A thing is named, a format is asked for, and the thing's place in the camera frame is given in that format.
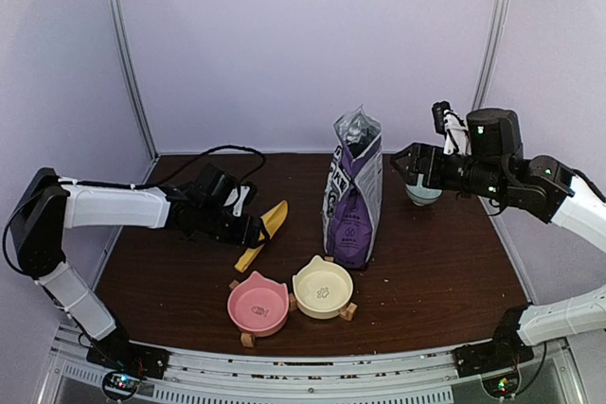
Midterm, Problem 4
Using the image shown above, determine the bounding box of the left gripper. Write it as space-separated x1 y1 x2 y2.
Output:
198 202 270 249

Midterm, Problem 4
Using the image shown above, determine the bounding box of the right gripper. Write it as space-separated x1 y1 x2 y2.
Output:
390 142 508 202

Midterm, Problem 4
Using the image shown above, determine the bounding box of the yellow plastic scoop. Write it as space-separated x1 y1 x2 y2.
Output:
234 200 289 273

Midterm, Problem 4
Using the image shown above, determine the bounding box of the purple pet food bag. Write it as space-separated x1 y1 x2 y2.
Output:
322 107 383 270

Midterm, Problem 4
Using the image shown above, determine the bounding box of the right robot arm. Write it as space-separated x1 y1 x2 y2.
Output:
390 101 605 368

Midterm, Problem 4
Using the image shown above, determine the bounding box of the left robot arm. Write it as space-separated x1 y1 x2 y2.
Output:
1 165 271 370

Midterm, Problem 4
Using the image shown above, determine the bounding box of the light blue ceramic bowl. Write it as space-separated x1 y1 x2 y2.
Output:
405 184 443 206

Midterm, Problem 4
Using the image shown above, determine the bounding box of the pink cat-shaped bowl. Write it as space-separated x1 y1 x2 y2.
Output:
227 272 290 338

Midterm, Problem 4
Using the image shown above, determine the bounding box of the cream cat-shaped bowl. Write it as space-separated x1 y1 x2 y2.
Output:
292 255 354 320

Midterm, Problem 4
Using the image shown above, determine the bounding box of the wooden bowl stand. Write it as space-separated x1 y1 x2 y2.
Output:
229 280 357 348

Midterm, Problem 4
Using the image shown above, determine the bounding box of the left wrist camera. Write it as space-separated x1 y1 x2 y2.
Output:
224 182 258 217

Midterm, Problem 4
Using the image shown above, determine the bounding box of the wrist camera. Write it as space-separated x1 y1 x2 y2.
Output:
432 100 471 156
224 182 258 217

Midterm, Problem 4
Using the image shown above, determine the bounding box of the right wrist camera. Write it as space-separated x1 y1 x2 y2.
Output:
432 100 471 156

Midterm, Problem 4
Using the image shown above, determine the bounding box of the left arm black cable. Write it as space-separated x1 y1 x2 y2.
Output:
2 144 267 277

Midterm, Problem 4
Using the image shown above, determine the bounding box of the right aluminium frame post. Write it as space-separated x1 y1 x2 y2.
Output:
472 0 511 110

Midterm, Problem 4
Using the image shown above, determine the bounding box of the aluminium frame post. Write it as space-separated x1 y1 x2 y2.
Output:
472 0 511 110
107 0 158 160

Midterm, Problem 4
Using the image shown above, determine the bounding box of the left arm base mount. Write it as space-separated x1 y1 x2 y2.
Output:
86 325 169 379

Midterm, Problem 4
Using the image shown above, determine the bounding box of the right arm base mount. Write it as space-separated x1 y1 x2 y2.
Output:
453 306 534 378

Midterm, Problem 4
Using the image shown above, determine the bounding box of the front aluminium rail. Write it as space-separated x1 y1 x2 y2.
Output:
51 327 577 404

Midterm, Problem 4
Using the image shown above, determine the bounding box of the left aluminium frame post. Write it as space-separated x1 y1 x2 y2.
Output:
107 0 158 160

